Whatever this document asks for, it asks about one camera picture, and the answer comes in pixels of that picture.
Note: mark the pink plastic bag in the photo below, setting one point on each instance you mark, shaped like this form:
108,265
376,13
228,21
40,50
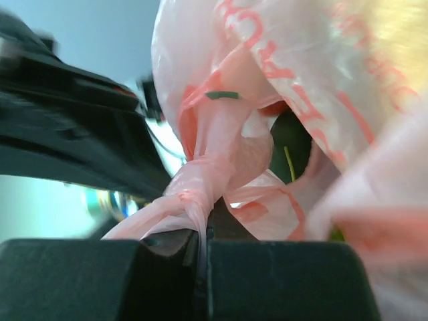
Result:
355,75

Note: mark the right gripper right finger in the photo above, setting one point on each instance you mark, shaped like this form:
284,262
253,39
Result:
250,279

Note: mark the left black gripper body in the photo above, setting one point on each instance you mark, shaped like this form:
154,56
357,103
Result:
62,123

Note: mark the green avocado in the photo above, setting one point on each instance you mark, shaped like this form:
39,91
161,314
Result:
292,146

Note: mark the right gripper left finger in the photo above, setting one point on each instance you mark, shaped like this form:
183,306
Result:
89,279

